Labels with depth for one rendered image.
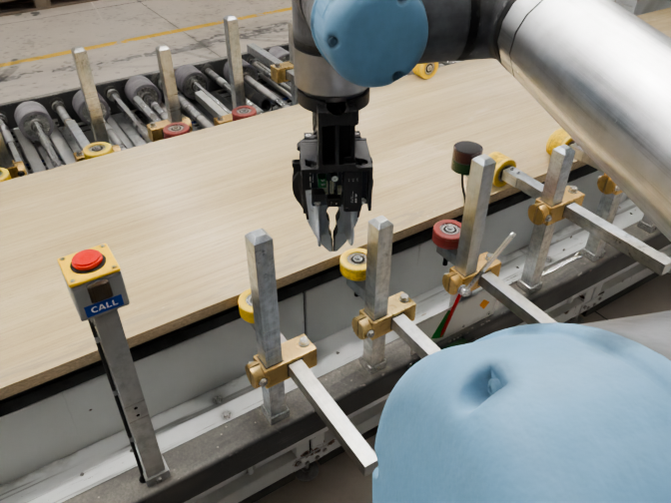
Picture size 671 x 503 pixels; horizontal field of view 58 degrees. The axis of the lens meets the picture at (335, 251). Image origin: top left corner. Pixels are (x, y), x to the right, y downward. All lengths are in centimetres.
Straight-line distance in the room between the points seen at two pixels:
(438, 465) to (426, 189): 148
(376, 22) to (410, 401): 31
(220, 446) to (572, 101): 105
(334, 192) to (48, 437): 95
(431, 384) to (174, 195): 150
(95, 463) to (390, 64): 116
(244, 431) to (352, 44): 99
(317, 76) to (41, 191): 129
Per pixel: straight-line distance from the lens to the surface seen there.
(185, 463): 129
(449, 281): 141
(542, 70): 42
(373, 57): 44
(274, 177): 167
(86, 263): 90
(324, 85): 57
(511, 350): 16
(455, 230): 148
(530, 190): 159
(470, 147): 129
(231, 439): 130
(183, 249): 144
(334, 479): 206
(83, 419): 141
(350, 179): 61
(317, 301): 148
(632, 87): 36
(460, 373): 16
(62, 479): 144
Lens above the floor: 176
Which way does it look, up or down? 38 degrees down
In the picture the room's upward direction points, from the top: straight up
